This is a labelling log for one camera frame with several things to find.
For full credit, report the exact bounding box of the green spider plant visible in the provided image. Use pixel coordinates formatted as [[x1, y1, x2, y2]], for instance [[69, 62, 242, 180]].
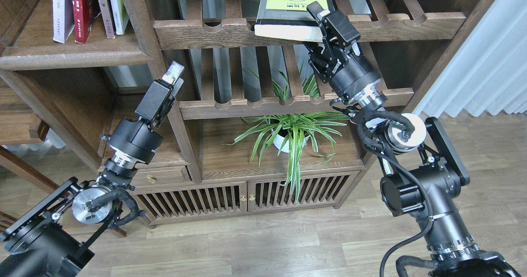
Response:
[[224, 61, 376, 203]]

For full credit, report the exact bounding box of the yellow and black thick book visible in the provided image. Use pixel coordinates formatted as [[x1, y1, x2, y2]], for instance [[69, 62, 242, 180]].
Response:
[[254, 0, 335, 42]]

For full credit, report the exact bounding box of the white green upright book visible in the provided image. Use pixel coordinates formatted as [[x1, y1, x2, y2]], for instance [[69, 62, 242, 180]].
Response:
[[110, 0, 129, 35]]

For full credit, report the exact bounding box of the brass drawer knob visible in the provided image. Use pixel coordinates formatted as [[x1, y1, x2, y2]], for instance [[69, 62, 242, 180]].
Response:
[[146, 175, 157, 184]]

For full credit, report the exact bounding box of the white pleated curtain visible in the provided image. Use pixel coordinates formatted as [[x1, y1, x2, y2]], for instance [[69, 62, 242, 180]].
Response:
[[413, 0, 527, 117]]

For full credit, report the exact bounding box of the pale lilac white book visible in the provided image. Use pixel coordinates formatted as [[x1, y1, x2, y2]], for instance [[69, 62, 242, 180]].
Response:
[[52, 0, 74, 43]]

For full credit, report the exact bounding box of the red rescue guide book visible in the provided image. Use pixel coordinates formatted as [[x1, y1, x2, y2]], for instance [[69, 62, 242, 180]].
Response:
[[73, 0, 100, 44]]

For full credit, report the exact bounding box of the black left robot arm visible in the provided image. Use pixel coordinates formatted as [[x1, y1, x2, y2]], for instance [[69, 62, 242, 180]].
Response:
[[1, 62, 184, 277]]

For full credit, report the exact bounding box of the white plant pot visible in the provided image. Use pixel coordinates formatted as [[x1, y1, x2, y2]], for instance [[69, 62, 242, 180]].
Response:
[[273, 130, 290, 153]]

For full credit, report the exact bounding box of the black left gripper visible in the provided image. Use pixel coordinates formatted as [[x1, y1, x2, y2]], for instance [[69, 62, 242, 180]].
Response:
[[105, 61, 185, 165]]

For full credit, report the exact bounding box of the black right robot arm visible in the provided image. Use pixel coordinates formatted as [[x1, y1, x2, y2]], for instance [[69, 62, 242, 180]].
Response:
[[305, 2, 519, 277]]

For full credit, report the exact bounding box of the dark wooden bookshelf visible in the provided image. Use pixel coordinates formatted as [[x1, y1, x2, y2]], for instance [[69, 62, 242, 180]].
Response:
[[1, 0, 495, 225]]

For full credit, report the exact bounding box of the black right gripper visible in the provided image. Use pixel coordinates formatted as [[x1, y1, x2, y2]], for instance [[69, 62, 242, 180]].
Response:
[[307, 1, 382, 102]]

